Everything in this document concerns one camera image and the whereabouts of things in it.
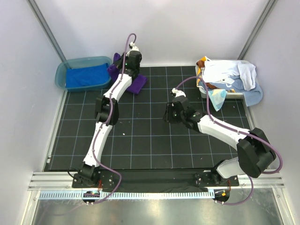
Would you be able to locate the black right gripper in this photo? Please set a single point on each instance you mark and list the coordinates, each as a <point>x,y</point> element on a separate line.
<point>167,117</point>

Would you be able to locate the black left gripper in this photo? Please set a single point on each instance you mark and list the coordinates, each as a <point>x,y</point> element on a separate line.
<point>127,57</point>

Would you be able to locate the purple towel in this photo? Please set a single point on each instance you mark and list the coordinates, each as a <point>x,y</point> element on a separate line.
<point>137,83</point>

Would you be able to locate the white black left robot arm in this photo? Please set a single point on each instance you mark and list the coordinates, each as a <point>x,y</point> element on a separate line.
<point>107,115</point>

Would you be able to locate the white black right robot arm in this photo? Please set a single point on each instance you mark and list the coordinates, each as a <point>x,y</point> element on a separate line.
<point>252,146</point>

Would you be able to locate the black grid cutting mat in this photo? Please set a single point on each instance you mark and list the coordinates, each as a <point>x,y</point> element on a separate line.
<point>140,139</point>

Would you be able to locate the white towel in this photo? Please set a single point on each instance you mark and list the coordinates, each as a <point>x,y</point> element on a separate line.
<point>222,71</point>

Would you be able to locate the white laundry basket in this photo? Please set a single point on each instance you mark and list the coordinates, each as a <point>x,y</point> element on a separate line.
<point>236,77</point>

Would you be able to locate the light blue towel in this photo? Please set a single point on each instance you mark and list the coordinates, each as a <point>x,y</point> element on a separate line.
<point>251,97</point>

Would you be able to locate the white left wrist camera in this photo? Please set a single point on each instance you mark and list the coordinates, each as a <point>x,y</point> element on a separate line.
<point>133,47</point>

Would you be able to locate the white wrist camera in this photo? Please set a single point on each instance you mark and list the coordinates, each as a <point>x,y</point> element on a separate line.
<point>133,47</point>
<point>178,94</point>

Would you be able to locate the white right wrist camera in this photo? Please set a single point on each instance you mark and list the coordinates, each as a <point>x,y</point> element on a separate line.
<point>178,94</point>

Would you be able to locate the slotted cable duct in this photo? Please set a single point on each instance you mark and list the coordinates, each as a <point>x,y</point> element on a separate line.
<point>95,195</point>

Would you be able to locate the aluminium frame rail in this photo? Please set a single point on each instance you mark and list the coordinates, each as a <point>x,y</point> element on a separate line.
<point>61,180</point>

